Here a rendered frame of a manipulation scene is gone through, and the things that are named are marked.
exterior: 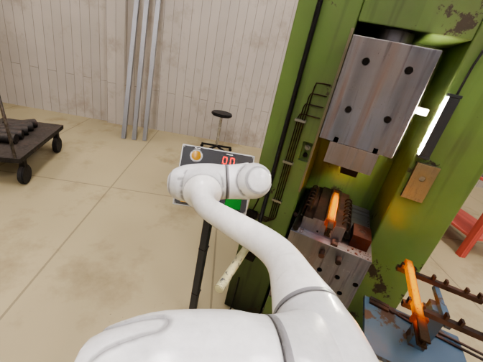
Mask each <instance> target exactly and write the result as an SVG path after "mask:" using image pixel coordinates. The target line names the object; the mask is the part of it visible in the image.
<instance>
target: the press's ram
mask: <svg viewBox="0 0 483 362"><path fill-rule="evenodd" d="M442 52H443V51H442V50H435V49H431V48H427V47H420V46H415V45H408V44H404V43H400V42H393V41H388V40H381V39H377V38H373V37H365V36H361V35H357V34H353V37H352V39H351V43H350V45H349V49H348V52H347V54H346V58H345V61H344V64H343V67H342V69H341V73H340V76H339V79H338V82H337V84H336V88H335V91H334V93H333V97H332V99H331V103H330V106H329V108H328V112H327V114H326V118H325V121H324V123H323V127H322V129H321V133H320V136H319V137H320V138H323V139H327V140H330V141H333V140H334V138H335V137H338V138H339V140H338V142H337V143H340V144H344V145H347V146H350V147H354V148H357V149H361V150H364V151H367V152H371V153H372V152H373V149H374V148H375V149H376V153H377V154H378V155H381V156H384V157H388V158H391V159H392V158H393V156H394V154H395V152H396V150H397V147H398V145H399V143H400V141H401V139H402V137H403V134H404V133H405V130H406V129H407V127H408V124H409V122H410V120H411V118H412V116H413V114H418V115H421V116H427V114H428V112H429V109H427V108H422V107H419V106H417V105H418V103H419V100H420V98H421V96H422V95H423V92H424V90H425V88H426V86H427V84H428V81H429V80H430V77H431V75H432V73H433V71H434V69H435V67H436V64H437V62H438V60H439V58H440V56H441V53H442Z"/></svg>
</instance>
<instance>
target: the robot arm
mask: <svg viewBox="0 0 483 362"><path fill-rule="evenodd" d="M271 186H272V184H271V173H270V171H269V170H268V169H267V168H266V167H265V166H264V165H262V164H259V163H242V164H187V165H183V166H180V167H177V168H175V169H174V170H173V171H172V172H171V173H170V174H169V175H168V178H167V190H168V192H169V193H170V195H171V196H172V197H173V198H175V199H177V200H180V201H184V202H186V203H187V204H189V205H190V206H191V207H193V208H194V209H195V211H196V212H197V214H199V216H200V217H202V219H204V220H205V221H206V222H208V223H210V224H211V225H212V226H213V227H215V228H217V229H218V230H220V231H221V232H222V233H224V234H226V235H227V236H228V237H229V238H231V239H233V240H234V241H236V242H237V243H239V244H240V245H242V246H243V247H244V248H246V249H247V250H249V251H251V252H252V253H253V254H254V255H255V256H257V257H258V258H259V259H260V260H261V261H262V262H263V263H264V265H265V266H266V267H267V270H268V272H269V275H270V286H271V295H272V314H258V313H250V312H245V311H241V310H225V309H183V310H163V311H158V312H150V313H147V314H143V315H138V316H136V317H132V318H129V319H126V320H122V321H121V322H118V323H115V324H113V325H110V326H108V327H107V328H105V329H104V330H103V332H101V333H99V334H97V335H95V336H93V337H92V338H90V339H89V340H88V341H87V342H86V343H85V344H84V345H83V347H82V348H81V349H80V351H79V353H78V355H77V357H76V359H75V361H74V362H379V360H378V359H377V357H376V355H375V353H374V351H373V350H372V347H371V345H370V344H369V342H368V340H367V339H366V337H365V335H364V333H363V332H362V330H361V328H360V327H359V325H358V323H357V322H356V320H355V319H354V318H353V317H352V316H351V314H350V313H349V311H348V310H347V309H346V308H345V306H344V305H343V304H342V302H341V300H340V299H339V298H338V297H337V295H336V293H335V292H334V291H333V290H332V289H331V288H330V287H329V286H328V285H327V283H325V282H324V281H323V280H322V278H321V277H320V276H319V275H318V274H317V272H316V271H315V270H314V269H313V267H312V266H311V265H310V264H309V263H308V262H307V260H306V259H305V257H304V256H303V255H302V254H301V253H300V252H299V250H297V249H296V248H295V247H294V245H292V244H291V243H290V242H289V241H288V240H287V239H286V238H284V237H283V236H281V235H280V234H279V233H277V232H276V231H274V230H272V229H271V228H269V227H267V226H265V225H263V224H261V223H259V222H258V221H256V220H254V219H252V218H250V217H248V216H246V215H244V214H242V213H240V212H238V211H236V210H234V209H232V208H230V207H228V206H226V205H224V204H222V203H220V202H219V201H220V200H223V199H241V200H249V199H257V198H261V197H263V196H264V195H266V194H267V193H268V191H269V190H270V188H271Z"/></svg>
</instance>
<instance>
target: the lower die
mask: <svg viewBox="0 0 483 362"><path fill-rule="evenodd" d="M334 190H337V189H334V188H333V189H329V188H327V187H324V188H322V187H319V191H318V194H317V196H316V199H315V202H314V204H313V207H312V210H311V211H310V209H311V207H310V206H309V205H308V207H307V209H306V212H305V214H304V216H303V219H302V222H301V224H300V227H302V228H305V229H308V230H309V231H312V232H315V233H318V234H321V235H322V236H323V235H324V232H325V229H326V226H325V225H324V223H325V222H326V219H327V218H328V214H329V210H330V207H331V201H332V198H333V195H334ZM337 191H339V192H340V195H339V202H338V206H337V211H336V217H335V221H336V225H335V227H334V228H333V230H332V231H331V235H330V238H331V239H332V238H334V239H336V240H338V241H339V242H341V240H342V238H343V236H344V233H345V231H346V224H347V223H345V224H343V225H342V223H343V222H344V221H347V218H346V219H344V221H343V220H342V219H343V218H344V217H347V216H348V215H345V216H343V214H345V213H348V211H346V212H344V210H346V209H349V207H346V208H344V207H345V206H346V205H349V204H348V203H347V204H346V205H344V204H345V203H346V202H345V200H346V199H349V195H347V194H345V193H342V191H340V190H337ZM347 202H349V200H347ZM316 231H318V232H316ZM328 238H329V237H328Z"/></svg>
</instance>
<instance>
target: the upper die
mask: <svg viewBox="0 0 483 362"><path fill-rule="evenodd" d="M338 140H339V138H338V137H335V138H334V140H333V141H330V143H329V146H328V149H327V151H326V155H325V157H324V160H323V161H324V162H328V163H331V164H334V165H337V166H340V167H344V168H347V169H349V170H353V171H356V172H360V173H362V174H365V175H369V176H370V175H371V173H372V170H373V168H374V166H375V163H376V161H377V159H378V156H379V155H378V154H377V153H376V149H375V148H374V149H373V152H372V153H371V152H367V151H364V150H361V149H357V148H354V147H350V146H347V145H344V144H340V143H337V142H338Z"/></svg>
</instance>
